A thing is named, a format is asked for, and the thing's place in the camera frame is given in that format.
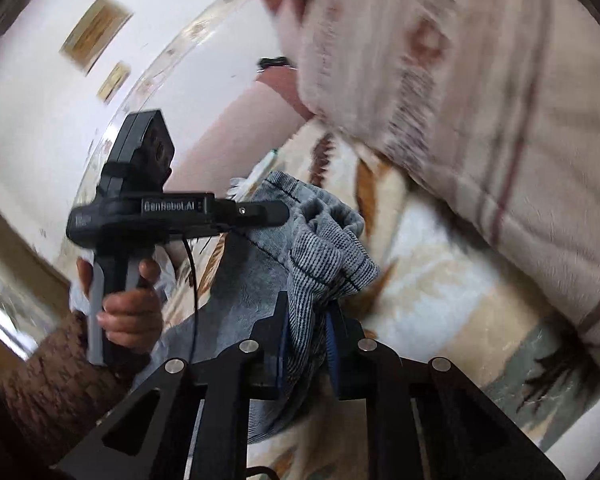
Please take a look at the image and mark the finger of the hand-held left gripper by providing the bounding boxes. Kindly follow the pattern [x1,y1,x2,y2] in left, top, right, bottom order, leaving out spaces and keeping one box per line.
[215,199,290,228]

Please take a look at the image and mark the grey denim pants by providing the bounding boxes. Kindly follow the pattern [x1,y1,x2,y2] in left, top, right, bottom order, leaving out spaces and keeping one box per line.
[145,170,381,446]

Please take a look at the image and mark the person's left forearm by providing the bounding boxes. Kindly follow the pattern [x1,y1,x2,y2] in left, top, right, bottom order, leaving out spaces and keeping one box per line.
[0,310,151,468]

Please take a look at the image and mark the striped floral beige pillow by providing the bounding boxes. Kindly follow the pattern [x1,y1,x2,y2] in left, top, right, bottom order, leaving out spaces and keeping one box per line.
[257,0,600,356]

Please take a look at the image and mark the pink sofa back cushion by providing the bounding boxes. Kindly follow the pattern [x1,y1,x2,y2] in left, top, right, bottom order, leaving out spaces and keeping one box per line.
[167,66,321,201]

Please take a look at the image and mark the small gold wall picture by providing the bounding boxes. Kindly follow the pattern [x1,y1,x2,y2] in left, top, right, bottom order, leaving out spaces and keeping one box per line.
[97,61,132,103]

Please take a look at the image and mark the large gold wall picture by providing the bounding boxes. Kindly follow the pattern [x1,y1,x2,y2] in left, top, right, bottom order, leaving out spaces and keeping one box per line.
[60,0,133,73]

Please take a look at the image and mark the black cable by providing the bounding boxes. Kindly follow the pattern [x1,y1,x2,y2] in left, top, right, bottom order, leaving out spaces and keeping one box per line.
[180,235,199,366]

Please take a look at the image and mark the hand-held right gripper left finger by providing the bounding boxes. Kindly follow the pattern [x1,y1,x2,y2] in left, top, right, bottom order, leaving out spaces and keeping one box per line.
[55,290,291,480]

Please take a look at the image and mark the person's left hand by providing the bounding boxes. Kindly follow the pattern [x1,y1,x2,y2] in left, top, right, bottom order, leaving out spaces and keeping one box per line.
[76,257,163,353]

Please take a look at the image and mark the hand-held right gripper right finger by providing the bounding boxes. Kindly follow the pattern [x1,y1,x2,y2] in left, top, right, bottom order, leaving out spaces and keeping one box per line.
[325,305,566,480]

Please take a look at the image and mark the leaf print fleece blanket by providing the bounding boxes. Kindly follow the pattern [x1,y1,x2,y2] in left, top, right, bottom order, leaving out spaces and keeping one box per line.
[172,130,600,480]

